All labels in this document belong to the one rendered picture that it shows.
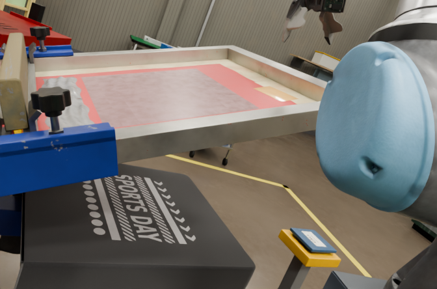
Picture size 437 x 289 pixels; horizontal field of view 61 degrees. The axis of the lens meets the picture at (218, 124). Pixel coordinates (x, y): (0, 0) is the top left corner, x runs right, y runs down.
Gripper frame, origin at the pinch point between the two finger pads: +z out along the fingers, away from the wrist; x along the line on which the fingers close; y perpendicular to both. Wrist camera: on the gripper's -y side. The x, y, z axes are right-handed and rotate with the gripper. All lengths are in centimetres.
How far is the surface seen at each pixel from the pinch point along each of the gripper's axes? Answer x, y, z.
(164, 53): -28.9, -25.1, 8.4
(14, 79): -65, 20, 4
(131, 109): -46.2, 9.2, 12.6
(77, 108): -56, 6, 13
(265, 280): 73, -83, 174
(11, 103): -66, 21, 7
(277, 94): -13.8, 10.5, 9.9
